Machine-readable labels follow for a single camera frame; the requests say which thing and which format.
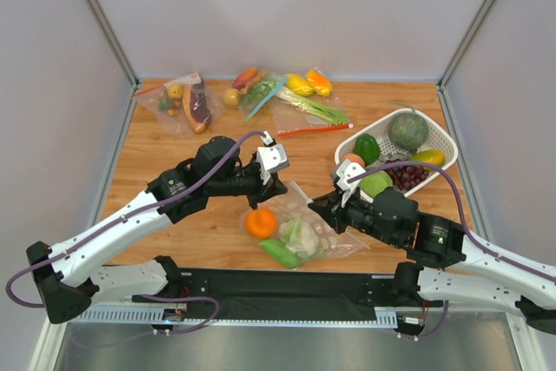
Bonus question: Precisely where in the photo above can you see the clear white-zip bag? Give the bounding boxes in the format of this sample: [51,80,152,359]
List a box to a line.
[239,182,367,269]

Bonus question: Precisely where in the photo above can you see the fake cabbage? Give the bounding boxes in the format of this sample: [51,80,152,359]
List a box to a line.
[278,217,322,259]

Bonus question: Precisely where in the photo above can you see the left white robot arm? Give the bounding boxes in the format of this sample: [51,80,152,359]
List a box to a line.
[27,135,289,324]

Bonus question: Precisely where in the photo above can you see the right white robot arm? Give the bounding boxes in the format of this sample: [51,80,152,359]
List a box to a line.
[308,188,555,335]

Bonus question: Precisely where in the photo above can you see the light green fake guava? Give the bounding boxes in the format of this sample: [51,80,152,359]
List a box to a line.
[360,170,394,198]

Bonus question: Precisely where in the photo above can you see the fake peach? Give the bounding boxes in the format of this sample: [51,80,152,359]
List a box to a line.
[340,153,366,168]

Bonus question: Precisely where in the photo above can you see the dark red fake grapes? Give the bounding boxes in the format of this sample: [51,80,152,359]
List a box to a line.
[386,165,430,192]

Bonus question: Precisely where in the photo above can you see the green fake bell pepper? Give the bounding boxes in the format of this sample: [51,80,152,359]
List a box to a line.
[354,134,381,166]

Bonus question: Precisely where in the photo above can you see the green fake bitter gourd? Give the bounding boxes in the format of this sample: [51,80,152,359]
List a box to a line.
[258,238,301,269]

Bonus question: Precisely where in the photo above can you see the fake green leafy vegetable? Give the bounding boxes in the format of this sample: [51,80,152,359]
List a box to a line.
[240,78,277,109]

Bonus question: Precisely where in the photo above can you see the yellow green fake mango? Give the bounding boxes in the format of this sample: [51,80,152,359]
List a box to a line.
[409,149,446,167]

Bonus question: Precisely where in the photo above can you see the fake purple sweet potato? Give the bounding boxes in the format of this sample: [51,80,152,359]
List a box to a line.
[182,81,213,134]

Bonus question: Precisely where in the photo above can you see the clear blue-zip bag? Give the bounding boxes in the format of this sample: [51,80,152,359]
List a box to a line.
[239,70,288,122]

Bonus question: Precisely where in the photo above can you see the clear red-zip bag left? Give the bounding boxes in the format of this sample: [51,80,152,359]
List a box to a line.
[132,73,223,136]

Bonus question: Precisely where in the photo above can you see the clear red-zip bag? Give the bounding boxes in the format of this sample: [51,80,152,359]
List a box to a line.
[269,68,353,136]
[132,73,223,136]

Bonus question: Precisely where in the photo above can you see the green fake melon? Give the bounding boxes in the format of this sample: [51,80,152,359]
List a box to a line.
[387,112,429,151]

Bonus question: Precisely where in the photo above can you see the clear red-zip bag centre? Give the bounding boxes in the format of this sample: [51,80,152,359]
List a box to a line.
[269,68,353,136]

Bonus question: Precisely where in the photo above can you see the fake green onion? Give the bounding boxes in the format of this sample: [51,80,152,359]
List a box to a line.
[275,87,350,125]

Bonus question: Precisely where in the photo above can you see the fake red mango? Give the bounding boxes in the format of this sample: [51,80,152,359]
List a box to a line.
[232,67,259,90]

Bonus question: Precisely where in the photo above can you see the fake yellow bell pepper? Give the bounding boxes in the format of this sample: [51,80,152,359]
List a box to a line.
[285,73,314,96]

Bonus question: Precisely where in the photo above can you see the fake yellow apple in bag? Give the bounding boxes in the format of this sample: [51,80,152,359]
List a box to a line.
[166,84,184,100]

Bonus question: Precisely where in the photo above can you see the fake orange bell pepper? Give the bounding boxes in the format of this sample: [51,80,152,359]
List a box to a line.
[306,70,334,97]

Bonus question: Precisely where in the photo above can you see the white plastic basket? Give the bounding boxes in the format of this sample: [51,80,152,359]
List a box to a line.
[334,108,459,198]

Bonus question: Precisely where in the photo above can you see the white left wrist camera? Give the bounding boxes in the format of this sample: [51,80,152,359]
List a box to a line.
[255,131,290,185]

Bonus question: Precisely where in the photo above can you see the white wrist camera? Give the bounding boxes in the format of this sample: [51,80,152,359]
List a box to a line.
[255,131,290,185]
[332,159,366,208]

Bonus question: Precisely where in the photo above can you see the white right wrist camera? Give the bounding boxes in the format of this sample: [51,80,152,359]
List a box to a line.
[332,159,366,208]

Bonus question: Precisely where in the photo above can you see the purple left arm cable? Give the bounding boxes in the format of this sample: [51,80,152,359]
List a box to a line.
[4,129,270,309]

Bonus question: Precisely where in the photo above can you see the grey slotted cable duct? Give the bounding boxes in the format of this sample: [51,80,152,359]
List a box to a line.
[82,306,409,328]

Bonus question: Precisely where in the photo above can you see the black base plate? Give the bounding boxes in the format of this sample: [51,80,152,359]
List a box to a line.
[129,267,435,315]

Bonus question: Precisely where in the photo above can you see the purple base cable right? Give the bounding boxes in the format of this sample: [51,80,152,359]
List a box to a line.
[394,299,449,342]

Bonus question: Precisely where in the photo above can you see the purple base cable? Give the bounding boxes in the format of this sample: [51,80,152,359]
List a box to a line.
[69,295,221,349]
[394,299,449,342]

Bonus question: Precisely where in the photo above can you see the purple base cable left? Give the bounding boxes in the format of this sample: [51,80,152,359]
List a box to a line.
[69,295,221,349]

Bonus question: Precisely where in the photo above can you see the left aluminium frame post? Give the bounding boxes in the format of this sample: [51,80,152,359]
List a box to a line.
[60,0,142,88]

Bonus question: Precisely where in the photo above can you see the aluminium frame post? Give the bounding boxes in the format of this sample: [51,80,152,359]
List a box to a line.
[60,0,142,88]
[437,0,525,88]

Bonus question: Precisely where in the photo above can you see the right aluminium frame post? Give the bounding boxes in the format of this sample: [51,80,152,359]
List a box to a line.
[437,0,525,88]

